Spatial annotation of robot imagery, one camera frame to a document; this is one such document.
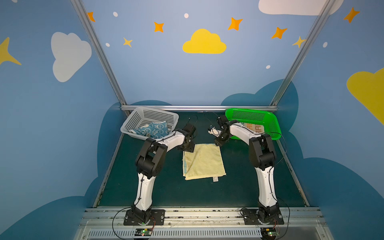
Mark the green circuit board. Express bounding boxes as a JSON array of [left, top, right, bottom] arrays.
[[261, 228, 280, 240], [134, 229, 153, 237]]

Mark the right aluminium frame post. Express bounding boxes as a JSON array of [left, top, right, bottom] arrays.
[[266, 0, 336, 112]]

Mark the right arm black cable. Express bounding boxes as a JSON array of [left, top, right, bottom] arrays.
[[269, 131, 288, 169]]

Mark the colourful printed rabbit towel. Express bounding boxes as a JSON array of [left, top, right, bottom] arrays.
[[243, 123, 265, 134]]

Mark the right green circuit board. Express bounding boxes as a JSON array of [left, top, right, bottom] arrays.
[[261, 228, 280, 240]]

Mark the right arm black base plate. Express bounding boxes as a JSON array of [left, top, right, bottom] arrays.
[[240, 208, 285, 225]]

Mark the green perforated plastic basket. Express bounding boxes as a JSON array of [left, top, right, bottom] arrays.
[[225, 108, 282, 141]]

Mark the aluminium frame post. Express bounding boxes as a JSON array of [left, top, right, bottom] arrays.
[[71, 0, 131, 117], [266, 0, 336, 112]]

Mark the left aluminium frame post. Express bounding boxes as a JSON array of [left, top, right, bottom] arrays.
[[71, 0, 131, 117]]

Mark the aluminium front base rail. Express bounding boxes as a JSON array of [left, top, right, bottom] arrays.
[[74, 207, 334, 240]]

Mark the pale yellow towel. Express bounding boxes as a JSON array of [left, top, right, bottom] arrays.
[[183, 144, 226, 181]]

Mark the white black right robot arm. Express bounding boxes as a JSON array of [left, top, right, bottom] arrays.
[[209, 115, 284, 225]]

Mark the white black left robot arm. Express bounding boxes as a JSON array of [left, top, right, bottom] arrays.
[[126, 124, 196, 225]]

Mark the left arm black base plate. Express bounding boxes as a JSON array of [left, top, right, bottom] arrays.
[[124, 209, 165, 226]]

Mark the teal patterned towel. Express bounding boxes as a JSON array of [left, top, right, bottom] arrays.
[[129, 121, 170, 139]]

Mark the aluminium back frame rail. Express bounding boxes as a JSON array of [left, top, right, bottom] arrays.
[[121, 105, 278, 112]]

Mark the left green circuit board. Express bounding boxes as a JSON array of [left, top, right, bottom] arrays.
[[134, 229, 153, 237]]

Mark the white perforated plastic basket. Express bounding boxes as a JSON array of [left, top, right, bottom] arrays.
[[121, 107, 179, 140]]

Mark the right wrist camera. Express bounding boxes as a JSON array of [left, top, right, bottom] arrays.
[[208, 126, 222, 137]]

